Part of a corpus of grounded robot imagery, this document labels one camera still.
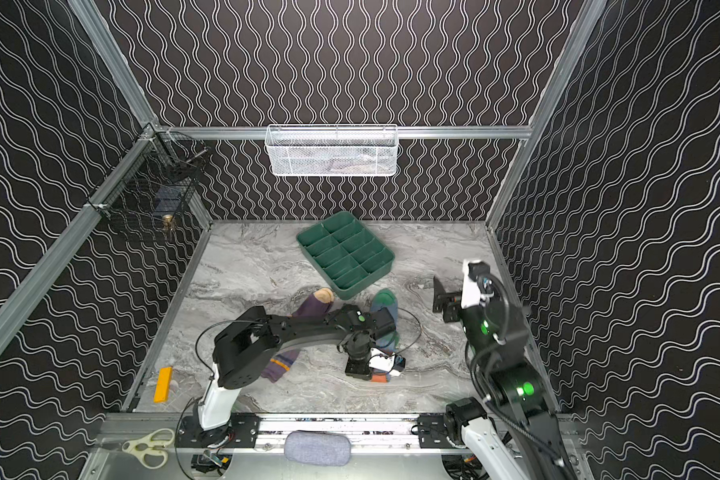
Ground blue sock orange cuff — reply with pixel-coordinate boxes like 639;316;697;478
370;288;399;383

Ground purple sock tan toe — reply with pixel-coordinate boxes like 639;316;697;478
260;287;335;383

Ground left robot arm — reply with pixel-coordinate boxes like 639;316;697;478
194;304;396;432

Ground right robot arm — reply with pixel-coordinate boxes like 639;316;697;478
432;274;576;479

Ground green compartment tray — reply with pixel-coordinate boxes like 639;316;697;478
296;211;395;300

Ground grey cloth pad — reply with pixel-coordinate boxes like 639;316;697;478
284;431;352;466

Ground yellow block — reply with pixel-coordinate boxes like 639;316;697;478
153;366;173;403

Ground brass padlock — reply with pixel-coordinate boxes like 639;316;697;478
162;214;176;235

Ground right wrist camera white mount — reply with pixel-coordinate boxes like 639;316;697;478
460;260;491;309

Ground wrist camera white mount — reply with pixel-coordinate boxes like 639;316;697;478
460;260;491;309
368;353;406;377

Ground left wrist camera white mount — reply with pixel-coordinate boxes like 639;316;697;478
368;353;406;377

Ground front aluminium rail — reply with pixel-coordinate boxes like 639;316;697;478
95;412;577;454

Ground white wire basket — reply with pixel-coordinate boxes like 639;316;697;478
265;124;400;177

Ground scissors cream handles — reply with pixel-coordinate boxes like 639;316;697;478
120;428;175;470

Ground black wire basket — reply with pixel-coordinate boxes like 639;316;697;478
92;132;210;244

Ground aluminium frame profile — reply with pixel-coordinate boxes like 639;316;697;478
69;0;158;127

